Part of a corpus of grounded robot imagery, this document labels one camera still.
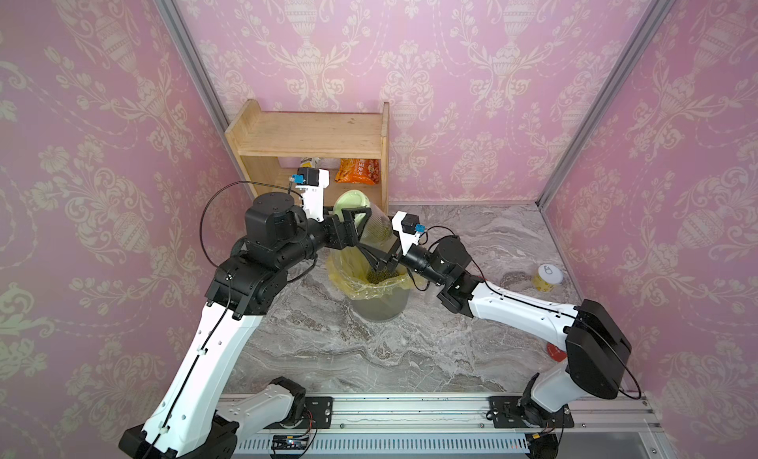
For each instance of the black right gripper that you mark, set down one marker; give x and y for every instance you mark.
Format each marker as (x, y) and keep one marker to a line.
(389, 261)

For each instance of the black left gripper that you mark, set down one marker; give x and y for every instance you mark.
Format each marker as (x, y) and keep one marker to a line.
(351, 234)

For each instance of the green-lidded clear jar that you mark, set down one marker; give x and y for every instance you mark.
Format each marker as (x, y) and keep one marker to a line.
(377, 230)

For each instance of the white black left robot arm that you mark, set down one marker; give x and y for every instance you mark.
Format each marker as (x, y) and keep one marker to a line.
(187, 422)

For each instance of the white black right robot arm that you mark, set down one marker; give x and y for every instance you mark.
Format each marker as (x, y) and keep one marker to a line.
(596, 348)

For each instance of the mesh trash bin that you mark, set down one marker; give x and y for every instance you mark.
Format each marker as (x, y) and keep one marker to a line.
(379, 308)

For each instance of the orange snack bag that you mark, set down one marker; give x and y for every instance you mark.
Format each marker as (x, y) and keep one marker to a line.
(359, 171)

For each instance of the green white carton box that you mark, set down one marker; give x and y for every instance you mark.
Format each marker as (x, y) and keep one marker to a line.
(310, 162)

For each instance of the wooden two-tier shelf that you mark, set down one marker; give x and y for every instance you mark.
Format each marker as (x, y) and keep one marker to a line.
(260, 139)

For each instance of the yellow can white lid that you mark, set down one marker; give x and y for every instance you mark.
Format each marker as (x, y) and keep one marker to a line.
(547, 277)

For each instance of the red cola can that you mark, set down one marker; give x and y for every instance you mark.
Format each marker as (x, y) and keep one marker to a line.
(556, 353)

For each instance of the small black circuit board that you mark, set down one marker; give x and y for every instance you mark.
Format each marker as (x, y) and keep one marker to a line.
(290, 443)

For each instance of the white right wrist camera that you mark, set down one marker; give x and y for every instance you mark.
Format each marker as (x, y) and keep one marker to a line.
(408, 228)

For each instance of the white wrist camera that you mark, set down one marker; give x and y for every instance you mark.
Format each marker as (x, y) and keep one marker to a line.
(408, 228)
(312, 184)

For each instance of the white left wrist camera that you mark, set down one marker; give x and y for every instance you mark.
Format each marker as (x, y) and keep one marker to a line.
(312, 184)

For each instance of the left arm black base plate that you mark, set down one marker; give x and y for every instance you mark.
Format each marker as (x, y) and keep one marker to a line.
(308, 412)

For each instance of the aluminium mounting rail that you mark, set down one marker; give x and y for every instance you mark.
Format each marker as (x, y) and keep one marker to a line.
(466, 413)

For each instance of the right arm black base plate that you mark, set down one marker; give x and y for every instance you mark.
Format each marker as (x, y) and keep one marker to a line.
(505, 412)

